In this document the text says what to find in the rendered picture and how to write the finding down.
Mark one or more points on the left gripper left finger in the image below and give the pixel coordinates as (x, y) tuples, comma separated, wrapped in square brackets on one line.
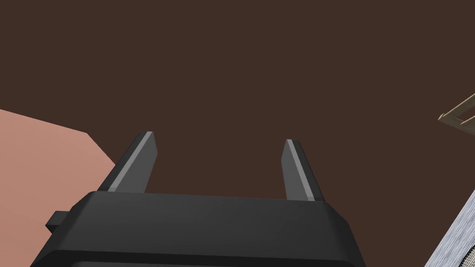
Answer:
[(134, 167)]

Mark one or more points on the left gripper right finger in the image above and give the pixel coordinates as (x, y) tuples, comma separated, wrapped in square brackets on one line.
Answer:
[(298, 175)]

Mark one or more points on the grey metal appliance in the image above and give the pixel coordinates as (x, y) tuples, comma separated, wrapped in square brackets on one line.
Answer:
[(457, 236)]

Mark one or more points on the tan wooden frame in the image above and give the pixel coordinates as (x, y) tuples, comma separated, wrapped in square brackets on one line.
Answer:
[(458, 114)]

